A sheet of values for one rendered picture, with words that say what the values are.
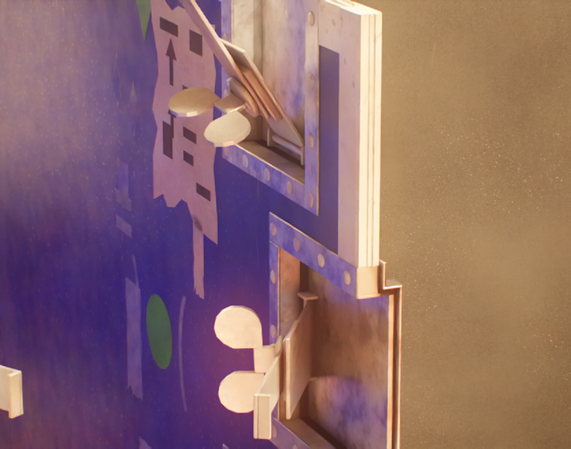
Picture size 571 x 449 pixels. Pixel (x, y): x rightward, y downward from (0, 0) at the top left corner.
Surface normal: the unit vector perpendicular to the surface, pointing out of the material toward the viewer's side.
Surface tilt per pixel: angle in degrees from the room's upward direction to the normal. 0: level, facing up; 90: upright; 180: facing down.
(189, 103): 24
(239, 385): 102
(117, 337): 90
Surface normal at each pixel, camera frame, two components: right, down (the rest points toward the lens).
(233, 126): -0.22, -0.79
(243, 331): -0.02, 0.47
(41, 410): -0.92, 0.11
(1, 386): -0.61, 0.22
